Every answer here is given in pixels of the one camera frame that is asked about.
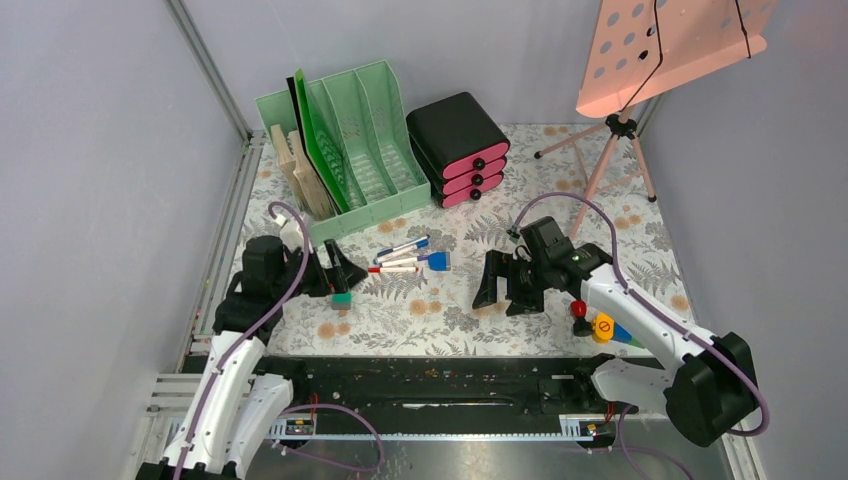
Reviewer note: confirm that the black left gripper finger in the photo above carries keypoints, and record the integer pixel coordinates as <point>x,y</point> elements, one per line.
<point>336,256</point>
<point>345,278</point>

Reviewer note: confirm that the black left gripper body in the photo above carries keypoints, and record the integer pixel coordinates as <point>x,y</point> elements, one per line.
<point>316,279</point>

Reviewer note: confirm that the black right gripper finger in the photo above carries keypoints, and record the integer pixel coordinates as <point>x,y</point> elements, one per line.
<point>496,265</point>
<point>525,297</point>

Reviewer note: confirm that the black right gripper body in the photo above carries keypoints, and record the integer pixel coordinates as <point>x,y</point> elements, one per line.
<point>529,272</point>

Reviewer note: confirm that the green grey eraser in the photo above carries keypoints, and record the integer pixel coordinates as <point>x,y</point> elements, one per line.
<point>341,301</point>

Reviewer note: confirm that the blue whiteboard eraser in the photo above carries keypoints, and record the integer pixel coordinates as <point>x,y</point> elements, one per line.
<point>439,261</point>

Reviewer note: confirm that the green transparent plastic folder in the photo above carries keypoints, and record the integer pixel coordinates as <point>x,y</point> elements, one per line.
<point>321,148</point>

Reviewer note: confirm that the green 104-storey treehouse book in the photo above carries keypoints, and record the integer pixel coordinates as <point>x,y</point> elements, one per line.
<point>287,163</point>

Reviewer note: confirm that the black pink drawer unit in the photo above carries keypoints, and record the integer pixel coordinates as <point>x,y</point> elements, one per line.
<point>460,148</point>

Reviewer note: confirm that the white AVE notebook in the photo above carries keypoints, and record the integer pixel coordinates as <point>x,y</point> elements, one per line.
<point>298,132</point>

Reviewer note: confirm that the purple 52-storey treehouse book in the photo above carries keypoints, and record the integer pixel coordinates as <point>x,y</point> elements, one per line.
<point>318,203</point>

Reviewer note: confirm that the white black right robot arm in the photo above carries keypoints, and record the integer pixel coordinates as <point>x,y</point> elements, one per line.
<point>703,383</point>

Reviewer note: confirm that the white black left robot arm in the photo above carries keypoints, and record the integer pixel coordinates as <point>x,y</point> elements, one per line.
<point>232,344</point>

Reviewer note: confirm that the blue capped marker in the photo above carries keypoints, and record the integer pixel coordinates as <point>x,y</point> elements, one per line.
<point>393,252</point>

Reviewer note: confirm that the red capped marker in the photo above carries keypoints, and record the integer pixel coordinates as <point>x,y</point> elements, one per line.
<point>395,269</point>

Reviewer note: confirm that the floral table mat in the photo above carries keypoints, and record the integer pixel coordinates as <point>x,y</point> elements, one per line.
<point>430,314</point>

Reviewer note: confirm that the white marker pen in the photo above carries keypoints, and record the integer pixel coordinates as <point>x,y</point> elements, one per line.
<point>404,261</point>

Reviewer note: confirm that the mint green file organizer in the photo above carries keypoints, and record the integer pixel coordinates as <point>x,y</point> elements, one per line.
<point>364,112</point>

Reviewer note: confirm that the pink music stand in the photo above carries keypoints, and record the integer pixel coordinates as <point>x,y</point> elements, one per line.
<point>642,49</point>

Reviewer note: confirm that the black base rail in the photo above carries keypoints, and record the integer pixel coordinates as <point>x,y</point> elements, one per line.
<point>424,398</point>

